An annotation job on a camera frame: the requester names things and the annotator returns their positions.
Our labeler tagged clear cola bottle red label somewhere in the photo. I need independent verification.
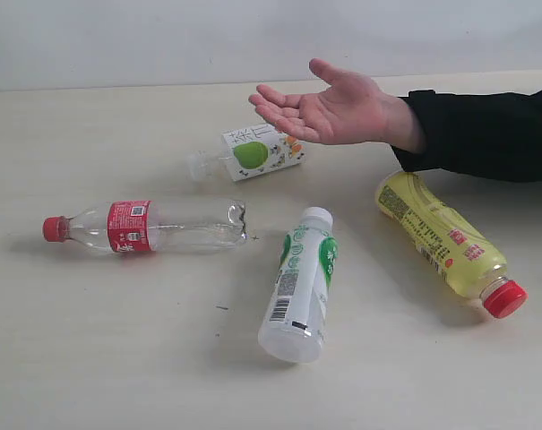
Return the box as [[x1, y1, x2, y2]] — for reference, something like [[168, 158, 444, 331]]
[[42, 196, 247, 254]]

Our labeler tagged person's open bare hand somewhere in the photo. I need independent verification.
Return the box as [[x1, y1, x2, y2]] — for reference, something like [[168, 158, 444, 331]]
[[249, 58, 426, 153]]

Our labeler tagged yellow drink bottle red cap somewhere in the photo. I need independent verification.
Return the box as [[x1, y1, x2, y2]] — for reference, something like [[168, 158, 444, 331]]
[[375, 171, 528, 319]]

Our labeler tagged white bottle green label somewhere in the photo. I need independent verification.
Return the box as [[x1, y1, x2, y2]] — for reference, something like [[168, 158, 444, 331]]
[[258, 207, 339, 364]]

